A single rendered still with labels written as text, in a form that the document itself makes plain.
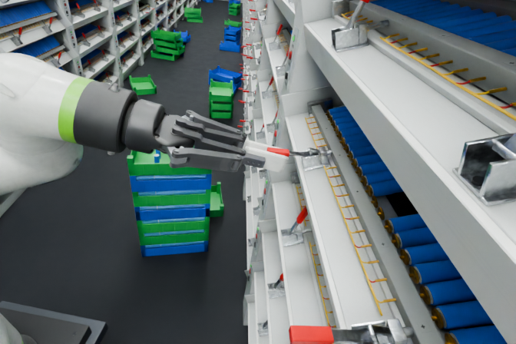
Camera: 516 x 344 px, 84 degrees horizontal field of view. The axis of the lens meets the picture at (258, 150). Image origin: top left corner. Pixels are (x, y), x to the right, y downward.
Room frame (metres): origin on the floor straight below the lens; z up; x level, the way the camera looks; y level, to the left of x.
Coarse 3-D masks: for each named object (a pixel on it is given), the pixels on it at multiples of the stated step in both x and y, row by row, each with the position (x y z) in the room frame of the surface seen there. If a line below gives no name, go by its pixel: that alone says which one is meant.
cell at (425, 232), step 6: (420, 228) 0.23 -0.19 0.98; (426, 228) 0.23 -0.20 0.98; (396, 234) 0.23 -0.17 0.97; (402, 234) 0.23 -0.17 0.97; (408, 234) 0.22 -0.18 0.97; (414, 234) 0.22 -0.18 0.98; (420, 234) 0.22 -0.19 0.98; (426, 234) 0.22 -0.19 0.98; (432, 234) 0.22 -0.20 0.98; (402, 240) 0.22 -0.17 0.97; (408, 240) 0.22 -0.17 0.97; (414, 240) 0.22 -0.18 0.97; (420, 240) 0.22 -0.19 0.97; (426, 240) 0.22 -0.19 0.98; (432, 240) 0.22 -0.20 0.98; (402, 246) 0.22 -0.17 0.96; (408, 246) 0.22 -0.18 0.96
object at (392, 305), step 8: (312, 120) 0.52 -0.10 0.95; (320, 136) 0.46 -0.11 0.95; (328, 160) 0.39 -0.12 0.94; (344, 192) 0.31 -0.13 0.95; (352, 208) 0.28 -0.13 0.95; (352, 216) 0.27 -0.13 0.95; (360, 224) 0.25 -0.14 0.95; (368, 248) 0.22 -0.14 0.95; (368, 256) 0.21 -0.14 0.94; (376, 264) 0.20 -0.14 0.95; (376, 272) 0.19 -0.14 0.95; (384, 288) 0.17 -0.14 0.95; (392, 296) 0.17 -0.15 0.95; (392, 304) 0.16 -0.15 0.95; (392, 312) 0.15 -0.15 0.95; (400, 320) 0.14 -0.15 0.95
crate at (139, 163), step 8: (136, 152) 0.94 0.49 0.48; (160, 152) 0.96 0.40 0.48; (128, 160) 0.80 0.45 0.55; (136, 160) 0.88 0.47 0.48; (144, 160) 0.89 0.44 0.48; (152, 160) 0.90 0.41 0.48; (160, 160) 0.91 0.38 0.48; (168, 160) 0.91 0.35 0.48; (128, 168) 0.79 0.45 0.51; (136, 168) 0.80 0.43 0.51; (144, 168) 0.81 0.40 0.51; (152, 168) 0.82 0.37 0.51; (160, 168) 0.82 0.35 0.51; (168, 168) 0.83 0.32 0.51; (176, 168) 0.84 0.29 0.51; (184, 168) 0.85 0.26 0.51; (192, 168) 0.86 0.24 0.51; (200, 168) 0.86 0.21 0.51
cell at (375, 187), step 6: (390, 180) 0.31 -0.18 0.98; (372, 186) 0.30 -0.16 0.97; (378, 186) 0.30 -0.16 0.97; (384, 186) 0.30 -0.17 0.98; (390, 186) 0.30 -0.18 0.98; (396, 186) 0.30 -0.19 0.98; (372, 192) 0.30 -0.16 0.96; (378, 192) 0.30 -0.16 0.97; (384, 192) 0.30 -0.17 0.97; (390, 192) 0.30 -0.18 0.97; (396, 192) 0.30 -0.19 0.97
